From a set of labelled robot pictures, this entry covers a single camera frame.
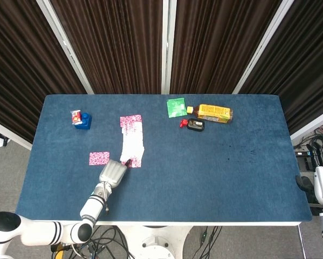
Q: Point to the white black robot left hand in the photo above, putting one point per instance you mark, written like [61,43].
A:
[112,172]

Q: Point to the small pink patterned square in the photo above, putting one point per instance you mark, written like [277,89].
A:
[99,158]

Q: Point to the pink white patterned cloth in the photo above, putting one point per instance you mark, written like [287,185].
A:
[133,140]

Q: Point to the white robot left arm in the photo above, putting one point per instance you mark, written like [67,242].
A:
[40,232]

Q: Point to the black device with label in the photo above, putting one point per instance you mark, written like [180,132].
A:
[302,153]

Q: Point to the blue toy building block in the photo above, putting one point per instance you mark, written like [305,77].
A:
[85,122]

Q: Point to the small red white snack packet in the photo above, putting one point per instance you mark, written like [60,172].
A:
[75,117]

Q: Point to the green foil sachet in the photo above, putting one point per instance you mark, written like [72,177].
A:
[176,107]

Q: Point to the black red small gadget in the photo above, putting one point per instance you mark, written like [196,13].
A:
[195,125]

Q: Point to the white power adapter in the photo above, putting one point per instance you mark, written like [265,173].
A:
[2,141]

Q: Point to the yellow label tea bottle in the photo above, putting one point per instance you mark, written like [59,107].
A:
[213,113]

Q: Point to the dark brown curtain panel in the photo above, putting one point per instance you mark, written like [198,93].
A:
[218,46]
[304,70]
[115,46]
[23,70]

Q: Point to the white partition frame rail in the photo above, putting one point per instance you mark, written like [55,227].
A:
[10,133]
[312,124]

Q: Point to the white table pedestal base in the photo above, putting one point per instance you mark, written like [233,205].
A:
[155,241]

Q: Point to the white partition frame post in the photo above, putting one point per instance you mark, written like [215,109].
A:
[263,46]
[65,47]
[168,46]

